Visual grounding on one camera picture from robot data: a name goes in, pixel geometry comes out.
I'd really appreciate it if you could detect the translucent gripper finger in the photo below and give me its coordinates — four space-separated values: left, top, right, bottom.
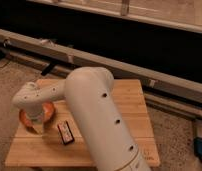
32 122 44 135

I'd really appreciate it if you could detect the orange ceramic bowl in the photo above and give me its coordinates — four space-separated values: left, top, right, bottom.
19 102 55 128

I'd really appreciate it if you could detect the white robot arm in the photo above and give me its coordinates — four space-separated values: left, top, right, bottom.
12 67 151 171

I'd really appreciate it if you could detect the wooden table board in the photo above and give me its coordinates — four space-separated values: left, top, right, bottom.
5 79 160 168

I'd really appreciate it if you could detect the blue object on floor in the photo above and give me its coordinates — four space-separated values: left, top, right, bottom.
194 137 202 159

